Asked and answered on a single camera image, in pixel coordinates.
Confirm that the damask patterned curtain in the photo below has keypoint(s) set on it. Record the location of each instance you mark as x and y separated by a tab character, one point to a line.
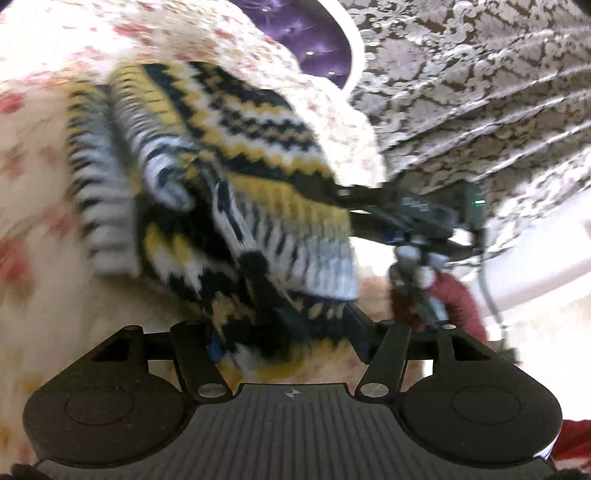
494	92

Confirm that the purple tufted headboard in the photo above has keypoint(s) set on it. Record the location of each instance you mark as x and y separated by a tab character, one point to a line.
320	34

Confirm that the yellow navy patterned knit sweater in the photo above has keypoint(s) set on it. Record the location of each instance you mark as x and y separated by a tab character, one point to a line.
197	181

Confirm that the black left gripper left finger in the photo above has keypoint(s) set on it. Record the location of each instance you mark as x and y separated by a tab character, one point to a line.
197	373

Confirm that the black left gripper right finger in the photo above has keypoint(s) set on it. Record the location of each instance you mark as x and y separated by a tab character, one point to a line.
383	347

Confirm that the red knit sleeve forearm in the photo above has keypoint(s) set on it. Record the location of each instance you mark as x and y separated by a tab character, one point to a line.
572	449

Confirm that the floral bedspread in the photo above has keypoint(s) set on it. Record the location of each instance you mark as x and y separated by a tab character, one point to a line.
53	308

